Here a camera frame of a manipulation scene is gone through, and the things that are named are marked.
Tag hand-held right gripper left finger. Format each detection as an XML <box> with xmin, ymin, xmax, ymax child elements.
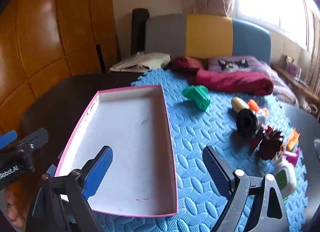
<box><xmin>26</xmin><ymin>145</ymin><xmax>113</xmax><ymax>232</ymax></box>

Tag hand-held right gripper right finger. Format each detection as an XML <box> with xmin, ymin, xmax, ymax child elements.
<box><xmin>202</xmin><ymin>146</ymin><xmax>288</xmax><ymax>232</ymax></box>

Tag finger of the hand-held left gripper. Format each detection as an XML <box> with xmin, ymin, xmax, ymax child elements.
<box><xmin>17</xmin><ymin>128</ymin><xmax>49</xmax><ymax>151</ymax></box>
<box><xmin>0</xmin><ymin>130</ymin><xmax>17</xmax><ymax>149</ymax></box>

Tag red metal capsule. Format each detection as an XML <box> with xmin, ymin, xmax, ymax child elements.
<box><xmin>249</xmin><ymin>136</ymin><xmax>263</xmax><ymax>153</ymax></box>

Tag pink cardboard box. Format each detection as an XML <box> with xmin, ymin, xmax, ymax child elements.
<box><xmin>54</xmin><ymin>84</ymin><xmax>178</xmax><ymax>217</ymax></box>

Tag brown massage comb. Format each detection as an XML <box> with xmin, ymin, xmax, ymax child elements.
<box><xmin>257</xmin><ymin>127</ymin><xmax>285</xmax><ymax>161</ymax></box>

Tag white green toy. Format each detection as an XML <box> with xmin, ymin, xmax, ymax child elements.
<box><xmin>274</xmin><ymin>158</ymin><xmax>298</xmax><ymax>196</ymax></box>

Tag green plastic toy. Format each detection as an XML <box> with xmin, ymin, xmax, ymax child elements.
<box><xmin>182</xmin><ymin>85</ymin><xmax>211</xmax><ymax>112</ymax></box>

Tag magenta plastic toy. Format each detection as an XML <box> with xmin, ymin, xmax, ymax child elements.
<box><xmin>285</xmin><ymin>147</ymin><xmax>302</xmax><ymax>166</ymax></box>

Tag orange plastic toy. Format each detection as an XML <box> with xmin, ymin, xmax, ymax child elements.
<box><xmin>286</xmin><ymin>128</ymin><xmax>300</xmax><ymax>151</ymax></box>

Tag person's left hand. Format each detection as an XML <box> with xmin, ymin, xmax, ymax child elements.
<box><xmin>5</xmin><ymin>188</ymin><xmax>25</xmax><ymax>228</ymax></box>

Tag blue foam mat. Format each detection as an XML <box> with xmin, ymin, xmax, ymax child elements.
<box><xmin>90</xmin><ymin>68</ymin><xmax>310</xmax><ymax>232</ymax></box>

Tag clear jar with black lid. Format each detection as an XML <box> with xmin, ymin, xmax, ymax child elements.
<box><xmin>236</xmin><ymin>109</ymin><xmax>267</xmax><ymax>138</ymax></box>

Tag yellow egg-shaped toy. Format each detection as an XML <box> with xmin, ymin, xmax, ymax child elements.
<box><xmin>231</xmin><ymin>96</ymin><xmax>250</xmax><ymax>113</ymax></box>

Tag orange plastic blocks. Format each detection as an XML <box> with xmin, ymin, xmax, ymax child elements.
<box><xmin>247</xmin><ymin>99</ymin><xmax>269</xmax><ymax>116</ymax></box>

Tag dark red blanket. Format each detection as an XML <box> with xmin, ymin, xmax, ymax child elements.
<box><xmin>196</xmin><ymin>68</ymin><xmax>274</xmax><ymax>96</ymax></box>

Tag wooden wardrobe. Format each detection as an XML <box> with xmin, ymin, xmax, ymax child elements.
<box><xmin>0</xmin><ymin>0</ymin><xmax>120</xmax><ymax>133</ymax></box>

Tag purple cat print pillow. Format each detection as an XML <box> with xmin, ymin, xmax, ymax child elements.
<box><xmin>207</xmin><ymin>56</ymin><xmax>265</xmax><ymax>74</ymax></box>

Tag pink duvet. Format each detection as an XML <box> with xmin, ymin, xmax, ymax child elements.
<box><xmin>257</xmin><ymin>60</ymin><xmax>299</xmax><ymax>105</ymax></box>

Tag rust red cushion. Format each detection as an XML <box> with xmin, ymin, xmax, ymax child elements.
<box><xmin>171</xmin><ymin>56</ymin><xmax>208</xmax><ymax>73</ymax></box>

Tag wooden side table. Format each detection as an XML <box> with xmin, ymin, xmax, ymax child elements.
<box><xmin>271</xmin><ymin>62</ymin><xmax>320</xmax><ymax>120</ymax></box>

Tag purple storage box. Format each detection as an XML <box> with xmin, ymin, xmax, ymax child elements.
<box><xmin>285</xmin><ymin>55</ymin><xmax>302</xmax><ymax>75</ymax></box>

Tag grey yellow blue headboard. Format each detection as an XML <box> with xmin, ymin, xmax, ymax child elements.
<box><xmin>145</xmin><ymin>14</ymin><xmax>272</xmax><ymax>65</ymax></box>

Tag window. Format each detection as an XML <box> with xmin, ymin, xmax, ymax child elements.
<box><xmin>232</xmin><ymin>0</ymin><xmax>315</xmax><ymax>50</ymax></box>

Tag white metal frame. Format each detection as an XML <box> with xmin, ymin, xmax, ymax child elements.
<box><xmin>304</xmin><ymin>97</ymin><xmax>318</xmax><ymax>116</ymax></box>

